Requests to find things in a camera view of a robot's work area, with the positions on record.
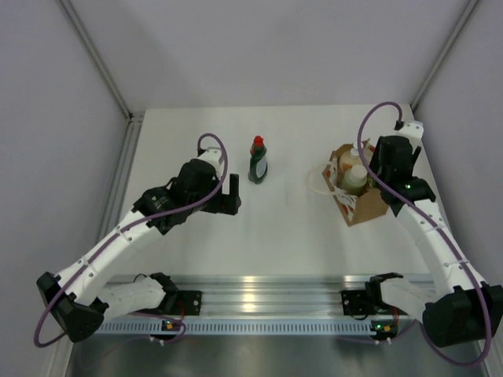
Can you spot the green white-capped bottle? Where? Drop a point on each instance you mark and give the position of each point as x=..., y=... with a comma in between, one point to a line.
x=354, y=180

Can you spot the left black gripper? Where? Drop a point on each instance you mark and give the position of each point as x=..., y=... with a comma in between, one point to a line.
x=225, y=203

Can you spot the green dish soap bottle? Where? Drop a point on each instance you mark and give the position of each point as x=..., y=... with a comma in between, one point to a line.
x=258, y=165

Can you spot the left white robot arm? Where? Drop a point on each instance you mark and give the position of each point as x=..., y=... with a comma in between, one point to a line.
x=79, y=298

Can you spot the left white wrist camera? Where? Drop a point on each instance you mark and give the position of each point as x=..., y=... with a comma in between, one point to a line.
x=211, y=155

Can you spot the cream pump lotion bottle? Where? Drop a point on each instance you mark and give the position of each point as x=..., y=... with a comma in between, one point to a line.
x=349, y=159

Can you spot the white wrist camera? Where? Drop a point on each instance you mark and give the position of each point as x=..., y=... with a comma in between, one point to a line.
x=411, y=129
x=211, y=155

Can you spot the aluminium frame post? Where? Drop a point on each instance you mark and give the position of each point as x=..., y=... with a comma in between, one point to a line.
x=76, y=24
x=461, y=22

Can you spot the left aluminium frame post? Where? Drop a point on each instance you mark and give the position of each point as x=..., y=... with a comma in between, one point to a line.
x=76, y=24

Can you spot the right aluminium frame post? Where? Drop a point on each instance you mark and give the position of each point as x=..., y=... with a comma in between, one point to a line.
x=461, y=22

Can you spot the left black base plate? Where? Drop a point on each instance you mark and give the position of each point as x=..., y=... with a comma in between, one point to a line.
x=187, y=304

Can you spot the aluminium mounting rail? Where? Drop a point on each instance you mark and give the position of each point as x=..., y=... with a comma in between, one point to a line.
x=238, y=297

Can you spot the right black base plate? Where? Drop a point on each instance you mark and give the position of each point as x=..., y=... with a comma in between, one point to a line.
x=356, y=304

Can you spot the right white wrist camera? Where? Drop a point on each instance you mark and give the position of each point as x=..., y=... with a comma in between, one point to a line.
x=411, y=129

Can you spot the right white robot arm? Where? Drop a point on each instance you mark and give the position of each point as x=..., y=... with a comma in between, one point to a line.
x=464, y=307

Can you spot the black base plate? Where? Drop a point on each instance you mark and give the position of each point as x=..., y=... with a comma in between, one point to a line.
x=356, y=304
x=187, y=304

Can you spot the white slotted cable duct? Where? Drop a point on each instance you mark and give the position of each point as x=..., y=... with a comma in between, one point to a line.
x=348, y=327

